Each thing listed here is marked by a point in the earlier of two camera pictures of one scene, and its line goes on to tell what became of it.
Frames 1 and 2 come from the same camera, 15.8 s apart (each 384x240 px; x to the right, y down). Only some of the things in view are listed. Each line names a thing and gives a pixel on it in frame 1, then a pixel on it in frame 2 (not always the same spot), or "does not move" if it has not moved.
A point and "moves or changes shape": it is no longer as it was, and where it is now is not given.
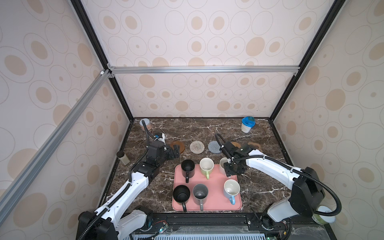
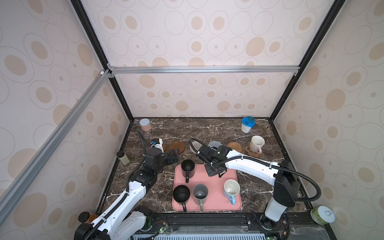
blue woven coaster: x=214 y=147 does not move
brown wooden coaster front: x=181 y=145 does not move
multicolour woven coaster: x=196 y=147 does not move
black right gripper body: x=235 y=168 → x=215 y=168
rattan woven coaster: x=236 y=144 does not move
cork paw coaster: x=255 y=145 moves or changes shape
